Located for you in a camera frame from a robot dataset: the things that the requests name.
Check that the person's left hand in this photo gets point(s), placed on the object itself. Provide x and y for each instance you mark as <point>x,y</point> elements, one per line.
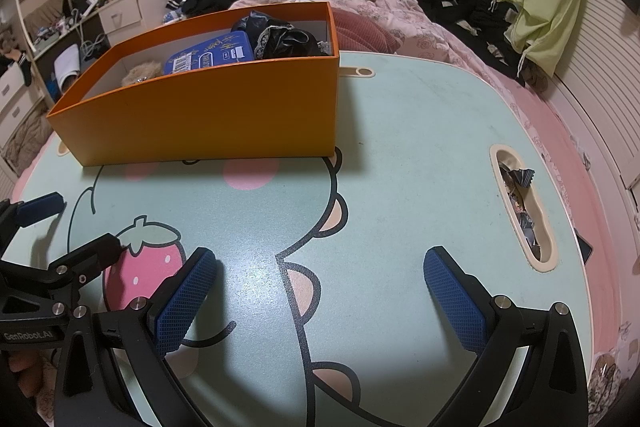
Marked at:
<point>27,365</point>

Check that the white rolled paper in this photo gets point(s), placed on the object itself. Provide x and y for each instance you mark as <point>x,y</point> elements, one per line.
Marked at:
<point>66,67</point>

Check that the black lace-trimmed garment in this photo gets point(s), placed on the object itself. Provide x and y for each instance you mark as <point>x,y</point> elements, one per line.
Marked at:
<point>270,38</point>

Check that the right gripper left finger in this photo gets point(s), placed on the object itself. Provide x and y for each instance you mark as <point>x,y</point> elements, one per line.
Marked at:
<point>90,390</point>

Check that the white bedside drawer cabinet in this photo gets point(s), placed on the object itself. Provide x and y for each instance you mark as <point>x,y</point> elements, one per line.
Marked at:
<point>124,19</point>

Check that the orange cardboard box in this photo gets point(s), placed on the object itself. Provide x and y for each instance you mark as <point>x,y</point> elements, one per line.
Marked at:
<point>271,107</point>

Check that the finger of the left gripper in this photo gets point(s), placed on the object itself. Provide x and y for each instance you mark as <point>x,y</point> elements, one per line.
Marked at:
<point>22,214</point>
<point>64,277</point>

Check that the white wardrobe shelving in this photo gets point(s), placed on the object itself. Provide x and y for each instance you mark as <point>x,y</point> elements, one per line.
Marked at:
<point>27,29</point>

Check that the brown fur pompom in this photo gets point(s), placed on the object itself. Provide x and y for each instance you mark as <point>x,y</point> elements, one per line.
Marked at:
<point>142,72</point>

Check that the crumpled foil wrapper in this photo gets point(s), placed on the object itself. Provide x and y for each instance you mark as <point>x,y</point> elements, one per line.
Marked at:
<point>518,180</point>

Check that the red cushion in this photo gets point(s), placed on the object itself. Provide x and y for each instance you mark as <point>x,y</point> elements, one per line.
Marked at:
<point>357,33</point>

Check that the black clothes pile right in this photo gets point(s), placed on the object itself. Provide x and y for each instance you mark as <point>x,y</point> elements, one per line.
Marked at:
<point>481,25</point>

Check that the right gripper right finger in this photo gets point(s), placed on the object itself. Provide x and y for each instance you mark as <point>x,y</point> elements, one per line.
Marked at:
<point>551,388</point>

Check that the smartphone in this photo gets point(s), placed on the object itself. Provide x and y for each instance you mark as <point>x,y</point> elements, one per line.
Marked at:
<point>586,249</point>

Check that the green cartoon folding table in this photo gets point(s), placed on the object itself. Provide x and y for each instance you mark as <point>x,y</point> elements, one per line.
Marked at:
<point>320,315</point>

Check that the pink floral duvet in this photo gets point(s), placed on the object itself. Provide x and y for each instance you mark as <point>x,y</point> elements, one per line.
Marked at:
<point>406,21</point>

